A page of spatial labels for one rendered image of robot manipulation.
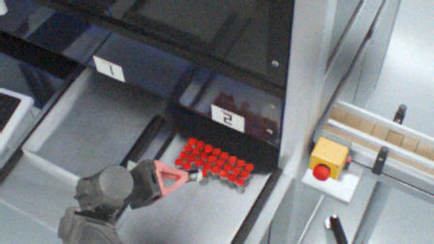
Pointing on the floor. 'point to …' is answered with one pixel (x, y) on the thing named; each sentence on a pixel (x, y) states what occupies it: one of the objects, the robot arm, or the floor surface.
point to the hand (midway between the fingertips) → (181, 177)
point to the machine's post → (301, 106)
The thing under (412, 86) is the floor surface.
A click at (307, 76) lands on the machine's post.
